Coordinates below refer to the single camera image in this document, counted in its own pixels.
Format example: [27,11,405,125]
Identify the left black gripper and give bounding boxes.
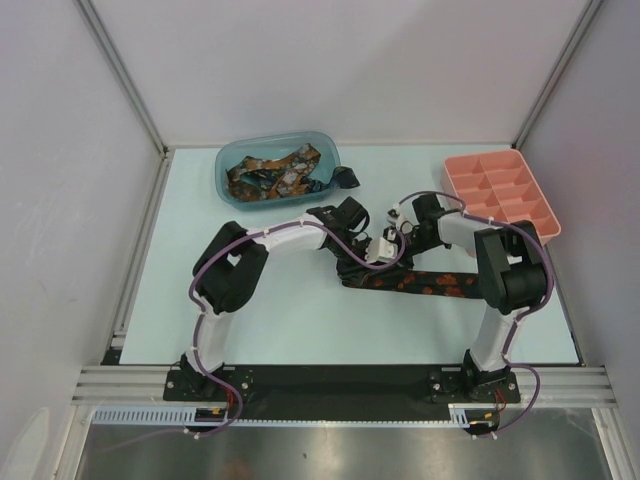
[328,237,376,287]

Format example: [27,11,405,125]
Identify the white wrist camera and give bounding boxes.
[365,232,406,265]
[387,203,414,231]

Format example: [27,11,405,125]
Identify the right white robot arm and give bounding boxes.
[372,191,554,401]

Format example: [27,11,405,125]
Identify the aluminium frame rail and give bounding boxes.
[73,365,617,408]

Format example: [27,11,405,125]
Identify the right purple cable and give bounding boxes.
[394,189,556,440]

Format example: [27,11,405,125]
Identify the brown grey floral tie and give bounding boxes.
[226,143,326,202]

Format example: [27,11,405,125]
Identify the purple cable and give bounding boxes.
[394,189,556,440]
[187,219,405,441]

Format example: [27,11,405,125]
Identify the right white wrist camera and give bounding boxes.
[387,203,414,231]

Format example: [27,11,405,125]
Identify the dark navy patterned tie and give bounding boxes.
[243,167,360,197]

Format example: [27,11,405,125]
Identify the black tie orange flowers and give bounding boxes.
[368,269,483,299]

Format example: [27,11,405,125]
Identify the blue plastic tub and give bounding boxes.
[213,131,344,211]

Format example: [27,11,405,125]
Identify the white slotted cable duct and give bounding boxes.
[92,406,489,428]

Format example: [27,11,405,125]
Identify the pink divided organizer tray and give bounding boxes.
[441,149,561,245]

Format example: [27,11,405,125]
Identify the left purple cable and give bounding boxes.
[187,219,405,441]

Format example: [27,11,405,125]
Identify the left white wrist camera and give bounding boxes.
[365,232,406,265]

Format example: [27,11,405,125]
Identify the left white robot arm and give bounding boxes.
[185,197,373,400]

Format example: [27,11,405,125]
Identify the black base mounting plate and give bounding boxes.
[163,361,521,422]

